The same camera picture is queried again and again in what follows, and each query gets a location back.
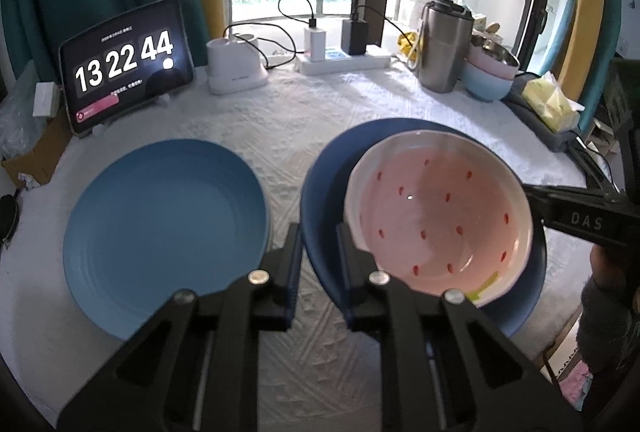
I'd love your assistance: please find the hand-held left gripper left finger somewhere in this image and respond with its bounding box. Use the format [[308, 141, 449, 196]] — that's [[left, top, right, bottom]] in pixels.
[[56, 222, 304, 432]]

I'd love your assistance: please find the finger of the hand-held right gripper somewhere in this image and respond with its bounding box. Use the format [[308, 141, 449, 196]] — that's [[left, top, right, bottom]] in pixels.
[[520, 182, 640, 253]]

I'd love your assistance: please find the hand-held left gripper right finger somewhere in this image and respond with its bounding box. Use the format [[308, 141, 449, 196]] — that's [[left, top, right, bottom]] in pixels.
[[336, 222, 583, 432]]

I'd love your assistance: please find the blue plate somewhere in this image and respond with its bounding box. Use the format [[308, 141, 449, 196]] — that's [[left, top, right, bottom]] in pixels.
[[63, 139, 271, 342], [257, 192, 275, 263]]

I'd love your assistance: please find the dark blue bowl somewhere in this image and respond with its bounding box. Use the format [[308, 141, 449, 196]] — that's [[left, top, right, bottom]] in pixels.
[[300, 118, 547, 338]]

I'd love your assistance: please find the pink strawberry print bowl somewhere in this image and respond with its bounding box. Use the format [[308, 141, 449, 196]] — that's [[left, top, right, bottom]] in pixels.
[[344, 130, 534, 308]]

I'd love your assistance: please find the person's right forearm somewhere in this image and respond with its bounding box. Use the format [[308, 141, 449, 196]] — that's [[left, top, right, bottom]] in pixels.
[[575, 277, 640, 380]]

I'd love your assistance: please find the person's right hand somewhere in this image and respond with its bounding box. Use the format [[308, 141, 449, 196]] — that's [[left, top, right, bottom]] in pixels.
[[590, 244, 636, 293]]

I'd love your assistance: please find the grey pouch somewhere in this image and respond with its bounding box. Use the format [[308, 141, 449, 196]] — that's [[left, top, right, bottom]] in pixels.
[[502, 87, 591, 153]]

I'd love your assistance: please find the yellow tissue pack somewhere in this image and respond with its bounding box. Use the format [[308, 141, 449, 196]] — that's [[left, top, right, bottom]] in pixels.
[[521, 72, 585, 134]]

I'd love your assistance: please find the light blue bowl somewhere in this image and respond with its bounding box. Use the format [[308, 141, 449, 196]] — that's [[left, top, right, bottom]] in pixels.
[[462, 61, 515, 103]]

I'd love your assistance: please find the white tablecloth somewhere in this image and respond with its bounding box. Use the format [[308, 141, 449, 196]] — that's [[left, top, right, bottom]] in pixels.
[[0, 54, 621, 432]]

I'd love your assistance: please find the plain pale pink bowl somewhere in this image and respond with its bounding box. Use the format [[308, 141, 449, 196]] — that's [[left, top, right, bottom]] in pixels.
[[467, 47, 518, 80]]

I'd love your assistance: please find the white basket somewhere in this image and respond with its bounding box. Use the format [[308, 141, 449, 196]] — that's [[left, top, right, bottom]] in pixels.
[[472, 14, 506, 48]]

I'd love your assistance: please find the steel tumbler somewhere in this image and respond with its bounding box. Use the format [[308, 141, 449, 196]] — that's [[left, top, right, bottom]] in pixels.
[[417, 0, 475, 93]]

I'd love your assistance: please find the white desk lamp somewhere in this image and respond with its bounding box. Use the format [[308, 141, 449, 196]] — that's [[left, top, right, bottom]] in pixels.
[[177, 0, 269, 95]]

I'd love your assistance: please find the white power strip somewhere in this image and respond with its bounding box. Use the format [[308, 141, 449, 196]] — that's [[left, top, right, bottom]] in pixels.
[[295, 46, 392, 76]]

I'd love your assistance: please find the yellow plastic bag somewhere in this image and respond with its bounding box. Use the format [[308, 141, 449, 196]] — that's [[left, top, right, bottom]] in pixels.
[[397, 31, 421, 60]]

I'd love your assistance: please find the white charger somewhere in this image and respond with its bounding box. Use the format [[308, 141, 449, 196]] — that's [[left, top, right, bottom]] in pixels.
[[304, 18, 327, 62]]

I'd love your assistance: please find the black charger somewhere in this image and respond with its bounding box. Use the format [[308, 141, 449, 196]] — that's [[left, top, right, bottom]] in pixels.
[[341, 12, 371, 56]]

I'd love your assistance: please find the black tablet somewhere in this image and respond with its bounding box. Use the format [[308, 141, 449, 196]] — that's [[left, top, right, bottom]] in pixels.
[[58, 0, 197, 135]]

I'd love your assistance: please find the cardboard box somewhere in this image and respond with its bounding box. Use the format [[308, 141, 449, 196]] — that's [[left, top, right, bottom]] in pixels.
[[2, 109, 76, 190]]

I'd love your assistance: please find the black round object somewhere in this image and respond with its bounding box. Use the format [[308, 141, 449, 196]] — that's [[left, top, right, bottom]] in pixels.
[[0, 194, 21, 255]]

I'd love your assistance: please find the small white box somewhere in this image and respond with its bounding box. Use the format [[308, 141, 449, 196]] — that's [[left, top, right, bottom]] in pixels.
[[33, 82, 60, 118]]

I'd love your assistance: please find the clear plastic bag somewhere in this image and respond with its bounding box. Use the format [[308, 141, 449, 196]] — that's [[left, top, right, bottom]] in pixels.
[[0, 62, 41, 158]]

